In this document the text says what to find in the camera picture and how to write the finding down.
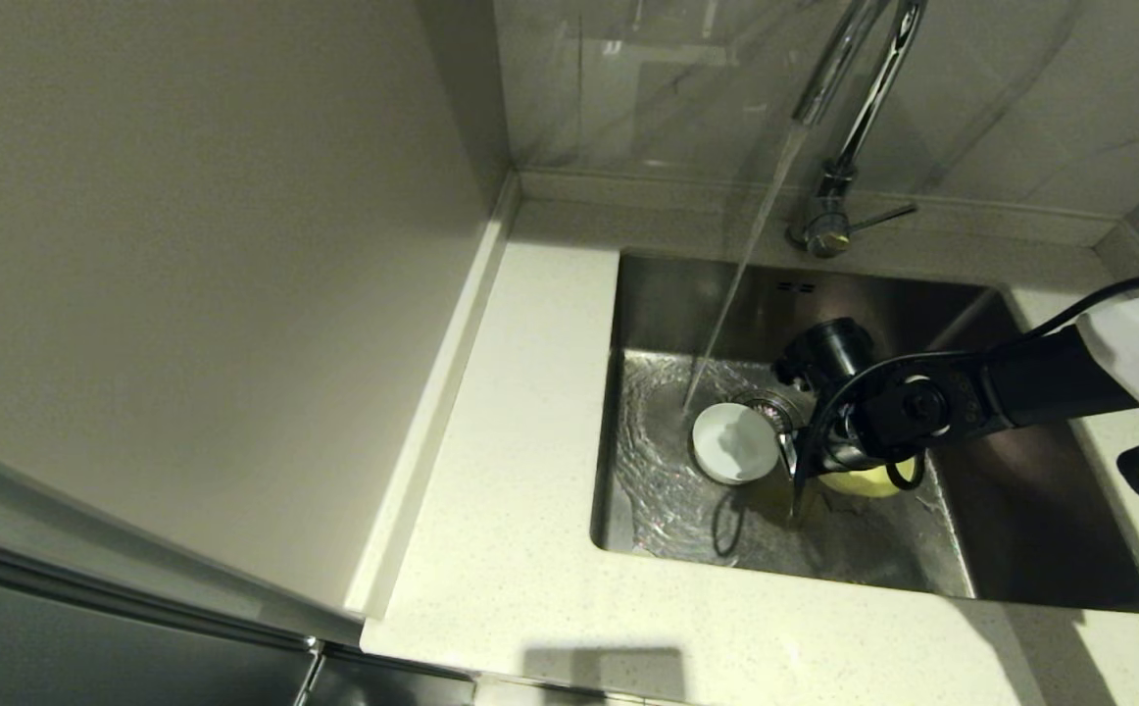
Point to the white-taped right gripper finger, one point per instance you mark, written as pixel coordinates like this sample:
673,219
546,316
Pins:
791,456

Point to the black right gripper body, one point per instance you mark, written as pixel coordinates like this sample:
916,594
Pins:
839,436

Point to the yellow plastic bowl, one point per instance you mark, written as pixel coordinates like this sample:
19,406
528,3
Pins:
859,482

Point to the white plastic bowl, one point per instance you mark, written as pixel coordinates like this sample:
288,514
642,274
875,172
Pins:
734,443

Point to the chrome gooseneck faucet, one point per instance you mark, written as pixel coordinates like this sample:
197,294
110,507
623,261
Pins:
829,221

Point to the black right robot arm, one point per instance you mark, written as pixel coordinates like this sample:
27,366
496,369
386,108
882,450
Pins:
1040,387

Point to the stainless steel sink basin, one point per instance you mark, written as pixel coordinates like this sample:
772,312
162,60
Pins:
1020,529

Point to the round metal drain strainer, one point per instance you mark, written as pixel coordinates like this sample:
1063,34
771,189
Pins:
770,404

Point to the grey tall cabinet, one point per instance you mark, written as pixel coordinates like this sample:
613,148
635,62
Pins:
187,294

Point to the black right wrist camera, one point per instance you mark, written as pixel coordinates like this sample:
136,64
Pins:
829,353

